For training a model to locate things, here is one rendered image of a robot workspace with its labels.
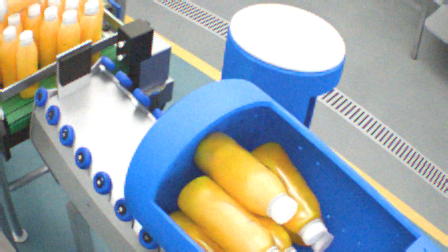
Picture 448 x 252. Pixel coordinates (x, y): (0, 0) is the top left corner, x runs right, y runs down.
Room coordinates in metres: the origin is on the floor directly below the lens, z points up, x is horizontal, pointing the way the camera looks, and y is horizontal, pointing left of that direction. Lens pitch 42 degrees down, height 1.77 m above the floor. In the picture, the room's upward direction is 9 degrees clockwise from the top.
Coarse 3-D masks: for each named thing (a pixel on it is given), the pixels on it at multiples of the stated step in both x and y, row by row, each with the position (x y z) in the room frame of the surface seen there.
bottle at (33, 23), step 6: (30, 18) 1.08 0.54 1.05; (36, 18) 1.09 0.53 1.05; (42, 18) 1.11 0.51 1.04; (24, 24) 1.08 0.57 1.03; (30, 24) 1.07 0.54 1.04; (36, 24) 1.08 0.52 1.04; (24, 30) 1.08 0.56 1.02; (36, 30) 1.08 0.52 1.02; (36, 36) 1.08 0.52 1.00; (36, 42) 1.08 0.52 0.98
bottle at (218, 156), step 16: (208, 144) 0.65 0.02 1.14; (224, 144) 0.64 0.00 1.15; (208, 160) 0.63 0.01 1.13; (224, 160) 0.61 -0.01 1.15; (240, 160) 0.61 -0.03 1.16; (256, 160) 0.62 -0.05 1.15; (208, 176) 0.62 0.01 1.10; (224, 176) 0.59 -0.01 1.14; (240, 176) 0.58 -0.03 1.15; (256, 176) 0.58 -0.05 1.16; (272, 176) 0.58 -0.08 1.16; (240, 192) 0.56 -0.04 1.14; (256, 192) 0.56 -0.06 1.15; (272, 192) 0.56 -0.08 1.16; (256, 208) 0.54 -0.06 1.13
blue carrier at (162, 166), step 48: (192, 96) 0.64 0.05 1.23; (240, 96) 0.66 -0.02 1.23; (144, 144) 0.58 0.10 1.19; (192, 144) 0.65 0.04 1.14; (240, 144) 0.72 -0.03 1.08; (288, 144) 0.72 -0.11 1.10; (144, 192) 0.53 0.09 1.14; (336, 192) 0.63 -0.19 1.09; (192, 240) 0.47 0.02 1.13; (336, 240) 0.58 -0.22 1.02; (384, 240) 0.54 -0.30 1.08
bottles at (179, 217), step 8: (176, 216) 0.55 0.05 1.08; (184, 216) 0.55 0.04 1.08; (256, 216) 0.56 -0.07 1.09; (264, 216) 0.57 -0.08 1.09; (184, 224) 0.53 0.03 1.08; (192, 224) 0.54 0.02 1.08; (272, 224) 0.55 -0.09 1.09; (280, 224) 0.59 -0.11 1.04; (192, 232) 0.52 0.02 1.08; (200, 232) 0.52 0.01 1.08; (272, 232) 0.54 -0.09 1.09; (280, 232) 0.54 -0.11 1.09; (288, 232) 0.58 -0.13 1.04; (200, 240) 0.51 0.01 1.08; (208, 240) 0.51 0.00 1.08; (280, 240) 0.52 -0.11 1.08; (288, 240) 0.53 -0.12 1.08; (296, 240) 0.57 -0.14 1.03; (320, 240) 0.56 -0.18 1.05; (328, 240) 0.56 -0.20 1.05; (208, 248) 0.49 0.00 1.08; (216, 248) 0.50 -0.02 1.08; (280, 248) 0.51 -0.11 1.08; (288, 248) 0.52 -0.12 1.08; (320, 248) 0.55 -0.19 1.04
